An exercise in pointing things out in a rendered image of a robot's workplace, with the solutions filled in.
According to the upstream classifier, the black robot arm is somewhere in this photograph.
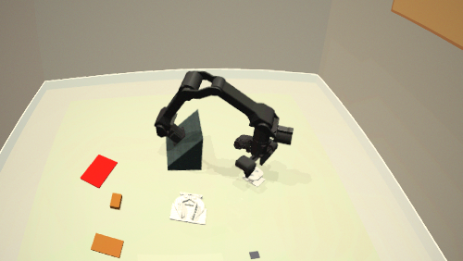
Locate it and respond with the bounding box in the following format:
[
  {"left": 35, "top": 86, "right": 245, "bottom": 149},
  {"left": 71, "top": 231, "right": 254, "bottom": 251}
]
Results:
[{"left": 154, "top": 70, "right": 294, "bottom": 154}]

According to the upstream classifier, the red flat rectangular plate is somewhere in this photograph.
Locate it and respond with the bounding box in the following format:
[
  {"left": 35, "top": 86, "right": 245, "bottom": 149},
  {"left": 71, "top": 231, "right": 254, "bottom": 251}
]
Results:
[{"left": 81, "top": 155, "right": 118, "bottom": 188}]

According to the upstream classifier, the orange flat rectangular plate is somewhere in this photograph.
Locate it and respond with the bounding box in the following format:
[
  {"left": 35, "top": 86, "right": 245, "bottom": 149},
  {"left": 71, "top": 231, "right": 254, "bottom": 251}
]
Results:
[{"left": 91, "top": 233, "right": 124, "bottom": 258}]

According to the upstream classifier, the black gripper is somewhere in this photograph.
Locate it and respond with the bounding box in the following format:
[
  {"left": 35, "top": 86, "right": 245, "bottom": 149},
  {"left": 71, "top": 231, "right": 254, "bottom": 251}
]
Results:
[{"left": 235, "top": 138, "right": 279, "bottom": 179}]

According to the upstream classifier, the small orange block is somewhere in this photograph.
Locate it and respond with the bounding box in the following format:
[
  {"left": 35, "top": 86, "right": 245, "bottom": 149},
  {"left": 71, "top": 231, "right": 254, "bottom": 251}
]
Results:
[{"left": 110, "top": 193, "right": 122, "bottom": 210}]

